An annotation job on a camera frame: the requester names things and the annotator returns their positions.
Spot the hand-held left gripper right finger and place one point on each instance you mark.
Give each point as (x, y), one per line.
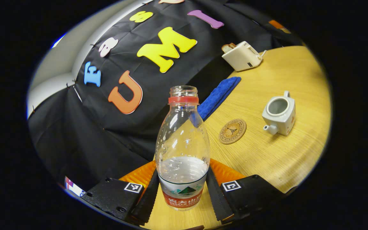
(217, 199)

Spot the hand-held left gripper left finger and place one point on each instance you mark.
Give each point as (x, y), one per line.
(149, 199)

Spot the clear plastic water bottle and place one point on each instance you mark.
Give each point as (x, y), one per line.
(182, 143)

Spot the round wooden coaster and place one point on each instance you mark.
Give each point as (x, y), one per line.
(232, 131)

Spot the white ceramic teacup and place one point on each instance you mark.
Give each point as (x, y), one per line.
(287, 118)

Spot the computer monitor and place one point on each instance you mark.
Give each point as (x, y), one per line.
(73, 188)

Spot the black backdrop cloth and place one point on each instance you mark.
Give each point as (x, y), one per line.
(85, 127)

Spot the blue folded towel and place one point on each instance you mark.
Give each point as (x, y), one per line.
(217, 95)

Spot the white toaster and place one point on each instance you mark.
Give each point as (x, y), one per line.
(241, 57)

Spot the pale bread slice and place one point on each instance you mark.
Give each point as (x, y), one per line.
(226, 49)

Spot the brown bread slice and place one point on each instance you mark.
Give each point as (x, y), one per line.
(233, 45)

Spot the orange object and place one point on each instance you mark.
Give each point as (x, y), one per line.
(278, 25)

